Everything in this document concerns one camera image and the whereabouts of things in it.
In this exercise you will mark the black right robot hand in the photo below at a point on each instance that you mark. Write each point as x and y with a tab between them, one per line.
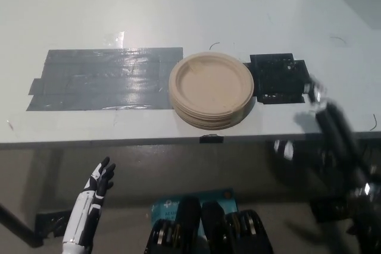
333	126

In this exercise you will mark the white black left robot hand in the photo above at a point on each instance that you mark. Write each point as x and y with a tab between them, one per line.
84	212

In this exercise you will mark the beige paper plate stack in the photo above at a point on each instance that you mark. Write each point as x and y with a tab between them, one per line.
209	87

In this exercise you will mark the black metal bar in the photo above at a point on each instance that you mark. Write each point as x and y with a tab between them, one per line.
18	225

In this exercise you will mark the black tape patch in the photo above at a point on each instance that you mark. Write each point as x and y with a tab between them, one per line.
276	75

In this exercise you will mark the grey duct tape patch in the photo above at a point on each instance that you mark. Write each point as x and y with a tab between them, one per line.
89	78

